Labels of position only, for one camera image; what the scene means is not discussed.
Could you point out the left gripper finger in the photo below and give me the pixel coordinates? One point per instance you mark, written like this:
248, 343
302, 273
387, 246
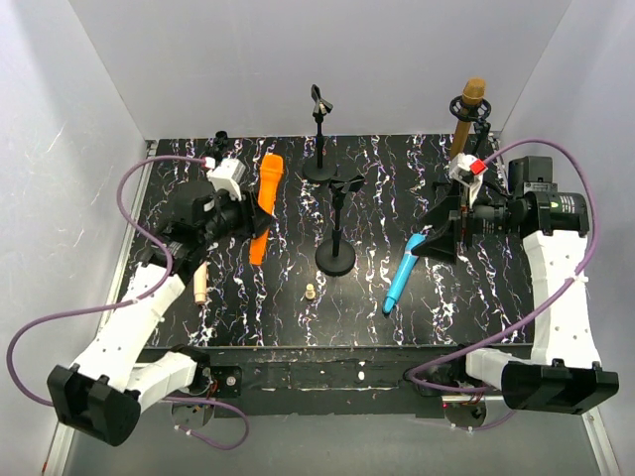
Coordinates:
260, 206
258, 226

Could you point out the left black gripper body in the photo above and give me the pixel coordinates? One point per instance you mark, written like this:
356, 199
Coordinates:
249, 214

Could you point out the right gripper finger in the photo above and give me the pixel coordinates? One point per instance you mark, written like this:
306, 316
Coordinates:
445, 212
440, 242

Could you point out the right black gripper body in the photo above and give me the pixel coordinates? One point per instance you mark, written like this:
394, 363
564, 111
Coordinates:
459, 226

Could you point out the blue microphone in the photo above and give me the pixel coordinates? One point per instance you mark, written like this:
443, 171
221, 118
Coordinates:
407, 264

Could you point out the orange microphone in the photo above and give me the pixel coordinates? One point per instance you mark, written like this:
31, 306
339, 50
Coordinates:
271, 172

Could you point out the round-base mic stand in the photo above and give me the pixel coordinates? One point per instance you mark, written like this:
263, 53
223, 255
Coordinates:
336, 257
319, 170

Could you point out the tripod shock-mount mic stand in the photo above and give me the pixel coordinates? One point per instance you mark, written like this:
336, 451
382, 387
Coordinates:
482, 131

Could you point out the gold microphone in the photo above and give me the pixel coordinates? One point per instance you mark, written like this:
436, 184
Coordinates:
467, 108

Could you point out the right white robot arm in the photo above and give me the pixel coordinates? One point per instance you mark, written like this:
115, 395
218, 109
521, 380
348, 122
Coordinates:
564, 373

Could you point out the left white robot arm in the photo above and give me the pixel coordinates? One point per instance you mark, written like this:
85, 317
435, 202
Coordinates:
102, 393

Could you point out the left tripod clip stand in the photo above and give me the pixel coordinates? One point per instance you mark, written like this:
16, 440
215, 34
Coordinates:
216, 147

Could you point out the pink microphone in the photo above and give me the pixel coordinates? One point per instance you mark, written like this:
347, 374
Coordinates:
199, 284

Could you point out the small beige adapter piece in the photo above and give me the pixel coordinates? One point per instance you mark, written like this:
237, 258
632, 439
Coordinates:
310, 292

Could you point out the black marbled table mat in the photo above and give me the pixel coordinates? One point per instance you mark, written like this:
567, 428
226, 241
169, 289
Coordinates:
486, 291

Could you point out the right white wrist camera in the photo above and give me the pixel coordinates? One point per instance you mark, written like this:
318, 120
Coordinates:
468, 171

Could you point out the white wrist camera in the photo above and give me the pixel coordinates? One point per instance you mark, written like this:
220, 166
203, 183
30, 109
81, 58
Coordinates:
468, 171
225, 174

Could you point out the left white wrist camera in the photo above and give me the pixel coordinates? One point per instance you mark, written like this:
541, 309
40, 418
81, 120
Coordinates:
225, 174

